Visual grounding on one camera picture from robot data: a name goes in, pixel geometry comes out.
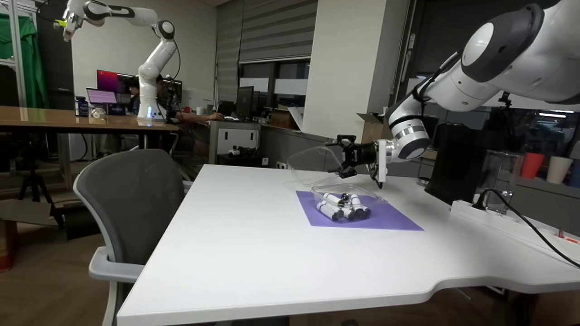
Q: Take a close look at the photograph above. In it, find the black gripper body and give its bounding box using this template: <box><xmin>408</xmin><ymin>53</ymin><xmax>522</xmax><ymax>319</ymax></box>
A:
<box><xmin>341</xmin><ymin>142</ymin><xmax>377</xmax><ymax>173</ymax></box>

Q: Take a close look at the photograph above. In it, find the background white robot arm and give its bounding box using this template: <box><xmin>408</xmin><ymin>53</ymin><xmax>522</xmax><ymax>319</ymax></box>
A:
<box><xmin>53</xmin><ymin>0</ymin><xmax>178</xmax><ymax>122</ymax></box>

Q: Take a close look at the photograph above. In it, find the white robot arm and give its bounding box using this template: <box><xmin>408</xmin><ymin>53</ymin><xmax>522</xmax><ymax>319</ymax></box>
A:
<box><xmin>337</xmin><ymin>0</ymin><xmax>580</xmax><ymax>184</ymax></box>

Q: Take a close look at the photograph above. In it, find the cardboard box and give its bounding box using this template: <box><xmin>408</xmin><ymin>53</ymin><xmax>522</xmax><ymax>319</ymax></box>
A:
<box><xmin>361</xmin><ymin>113</ymin><xmax>392</xmax><ymax>144</ymax></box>

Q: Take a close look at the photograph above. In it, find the purple mat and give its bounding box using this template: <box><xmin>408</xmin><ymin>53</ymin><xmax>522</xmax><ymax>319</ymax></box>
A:
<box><xmin>297</xmin><ymin>191</ymin><xmax>419</xmax><ymax>231</ymax></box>

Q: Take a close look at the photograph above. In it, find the black computer tower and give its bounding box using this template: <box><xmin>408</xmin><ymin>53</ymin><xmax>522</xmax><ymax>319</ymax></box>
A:
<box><xmin>426</xmin><ymin>126</ymin><xmax>486</xmax><ymax>205</ymax></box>

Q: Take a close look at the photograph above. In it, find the white drawer cabinet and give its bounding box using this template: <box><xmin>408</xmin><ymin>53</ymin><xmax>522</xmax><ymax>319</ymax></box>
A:
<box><xmin>209</xmin><ymin>122</ymin><xmax>261</xmax><ymax>164</ymax></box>

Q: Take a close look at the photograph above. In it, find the red cup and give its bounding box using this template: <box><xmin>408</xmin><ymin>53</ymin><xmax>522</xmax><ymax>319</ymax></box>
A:
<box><xmin>520</xmin><ymin>153</ymin><xmax>544</xmax><ymax>180</ymax></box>

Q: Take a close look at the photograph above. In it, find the white cup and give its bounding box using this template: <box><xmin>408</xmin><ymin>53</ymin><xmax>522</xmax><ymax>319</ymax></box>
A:
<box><xmin>547</xmin><ymin>156</ymin><xmax>571</xmax><ymax>185</ymax></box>

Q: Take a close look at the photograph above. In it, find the grey office chair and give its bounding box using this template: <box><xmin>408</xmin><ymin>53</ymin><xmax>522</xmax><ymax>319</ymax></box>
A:
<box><xmin>73</xmin><ymin>149</ymin><xmax>187</xmax><ymax>326</ymax></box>

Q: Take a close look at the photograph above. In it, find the pink laptop screen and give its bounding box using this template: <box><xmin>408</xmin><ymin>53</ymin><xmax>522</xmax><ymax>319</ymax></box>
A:
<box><xmin>87</xmin><ymin>89</ymin><xmax>118</xmax><ymax>106</ymax></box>

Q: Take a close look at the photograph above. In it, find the black tripod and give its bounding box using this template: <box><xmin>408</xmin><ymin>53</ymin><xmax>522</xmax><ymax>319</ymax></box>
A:
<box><xmin>16</xmin><ymin>142</ymin><xmax>54</xmax><ymax>205</ymax></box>

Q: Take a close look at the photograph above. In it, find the green cloth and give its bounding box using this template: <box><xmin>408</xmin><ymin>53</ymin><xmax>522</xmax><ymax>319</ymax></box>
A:
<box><xmin>0</xmin><ymin>15</ymin><xmax>49</xmax><ymax>107</ymax></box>

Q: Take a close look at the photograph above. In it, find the wooden background table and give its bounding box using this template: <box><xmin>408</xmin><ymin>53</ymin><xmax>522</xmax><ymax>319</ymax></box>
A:
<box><xmin>0</xmin><ymin>106</ymin><xmax>180</xmax><ymax>176</ymax></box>

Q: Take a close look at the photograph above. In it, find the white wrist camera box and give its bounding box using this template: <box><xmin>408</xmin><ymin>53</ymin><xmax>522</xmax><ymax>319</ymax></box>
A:
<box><xmin>375</xmin><ymin>140</ymin><xmax>390</xmax><ymax>189</ymax></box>

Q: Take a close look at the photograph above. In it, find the black power cable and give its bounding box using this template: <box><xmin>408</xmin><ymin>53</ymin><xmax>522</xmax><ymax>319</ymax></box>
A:
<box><xmin>473</xmin><ymin>189</ymin><xmax>580</xmax><ymax>270</ymax></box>

